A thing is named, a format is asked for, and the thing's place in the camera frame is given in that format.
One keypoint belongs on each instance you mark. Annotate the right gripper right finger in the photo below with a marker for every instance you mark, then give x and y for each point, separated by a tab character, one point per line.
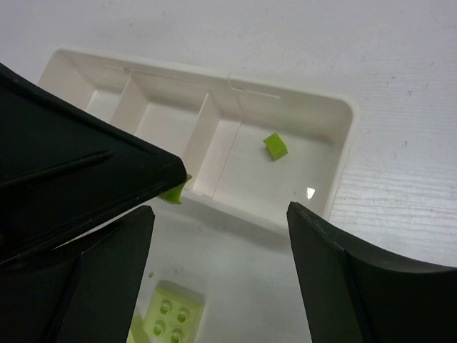
354	291

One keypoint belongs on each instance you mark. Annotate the green 2x2 lego studs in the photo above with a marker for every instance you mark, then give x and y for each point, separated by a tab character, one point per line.
174	313

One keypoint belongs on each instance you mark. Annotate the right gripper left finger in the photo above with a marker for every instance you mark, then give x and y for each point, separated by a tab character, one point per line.
82	291

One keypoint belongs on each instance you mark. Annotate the small green lego cube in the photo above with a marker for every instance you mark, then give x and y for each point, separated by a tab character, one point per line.
275	146

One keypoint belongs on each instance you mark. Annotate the small green lego piece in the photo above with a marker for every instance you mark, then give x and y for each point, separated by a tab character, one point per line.
173	195

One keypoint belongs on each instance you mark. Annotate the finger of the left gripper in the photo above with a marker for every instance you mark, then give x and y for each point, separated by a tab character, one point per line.
64	172

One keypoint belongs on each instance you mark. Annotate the green 2x2 lego tilted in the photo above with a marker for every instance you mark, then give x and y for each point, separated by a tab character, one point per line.
136	332

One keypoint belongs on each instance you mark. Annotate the white three-compartment tray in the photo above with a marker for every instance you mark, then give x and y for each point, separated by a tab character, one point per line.
217	122

